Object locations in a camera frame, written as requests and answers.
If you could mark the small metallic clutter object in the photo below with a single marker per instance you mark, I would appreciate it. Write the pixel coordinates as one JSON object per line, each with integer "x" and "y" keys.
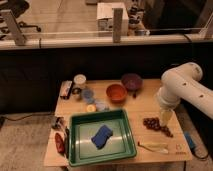
{"x": 58, "y": 123}

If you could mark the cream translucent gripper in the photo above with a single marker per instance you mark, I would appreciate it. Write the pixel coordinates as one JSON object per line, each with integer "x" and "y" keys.
{"x": 164, "y": 116}

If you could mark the black marker pen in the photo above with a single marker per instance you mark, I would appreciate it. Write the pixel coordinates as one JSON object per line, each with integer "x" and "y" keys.
{"x": 66, "y": 142}

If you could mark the yellow small round object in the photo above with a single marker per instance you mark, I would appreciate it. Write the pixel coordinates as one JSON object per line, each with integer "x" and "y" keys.
{"x": 91, "y": 108}

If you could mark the pale yellow banana peel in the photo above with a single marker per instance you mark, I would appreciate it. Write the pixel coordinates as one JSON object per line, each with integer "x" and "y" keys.
{"x": 155, "y": 147}

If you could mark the white cardboard box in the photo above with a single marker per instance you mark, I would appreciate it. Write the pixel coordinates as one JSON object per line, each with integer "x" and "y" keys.
{"x": 105, "y": 13}

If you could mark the red orange bowl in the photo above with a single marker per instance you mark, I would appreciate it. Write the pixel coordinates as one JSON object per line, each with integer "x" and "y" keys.
{"x": 116, "y": 93}

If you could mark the green plastic tray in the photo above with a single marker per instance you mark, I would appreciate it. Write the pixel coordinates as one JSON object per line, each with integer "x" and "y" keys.
{"x": 83, "y": 127}

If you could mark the blue sponge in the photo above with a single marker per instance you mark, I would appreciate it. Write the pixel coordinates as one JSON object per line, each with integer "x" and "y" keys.
{"x": 101, "y": 137}

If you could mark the black office chair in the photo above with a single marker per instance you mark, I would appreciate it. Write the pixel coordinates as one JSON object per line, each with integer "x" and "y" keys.
{"x": 18, "y": 7}

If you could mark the light blue small object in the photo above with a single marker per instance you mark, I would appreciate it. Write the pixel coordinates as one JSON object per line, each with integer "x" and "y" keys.
{"x": 101, "y": 105}

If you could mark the dark red grape bunch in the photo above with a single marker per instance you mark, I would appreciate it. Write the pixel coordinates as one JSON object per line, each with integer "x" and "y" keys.
{"x": 154, "y": 124}

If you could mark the dark purple bowl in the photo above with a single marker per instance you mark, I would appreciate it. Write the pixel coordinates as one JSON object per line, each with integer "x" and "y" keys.
{"x": 131, "y": 81}

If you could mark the black white rectangular box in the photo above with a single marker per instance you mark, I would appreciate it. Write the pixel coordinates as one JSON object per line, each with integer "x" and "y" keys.
{"x": 65, "y": 89}

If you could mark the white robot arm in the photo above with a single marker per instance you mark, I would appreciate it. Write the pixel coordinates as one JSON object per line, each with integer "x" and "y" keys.
{"x": 183, "y": 82}

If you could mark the white cup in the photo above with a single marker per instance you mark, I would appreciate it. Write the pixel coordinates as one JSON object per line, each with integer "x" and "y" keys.
{"x": 80, "y": 81}

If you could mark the blue round lid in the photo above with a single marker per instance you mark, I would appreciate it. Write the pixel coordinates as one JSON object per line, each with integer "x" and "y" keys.
{"x": 87, "y": 95}

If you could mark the blue object on floor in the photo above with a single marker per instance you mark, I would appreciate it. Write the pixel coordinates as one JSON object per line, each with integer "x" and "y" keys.
{"x": 189, "y": 141}

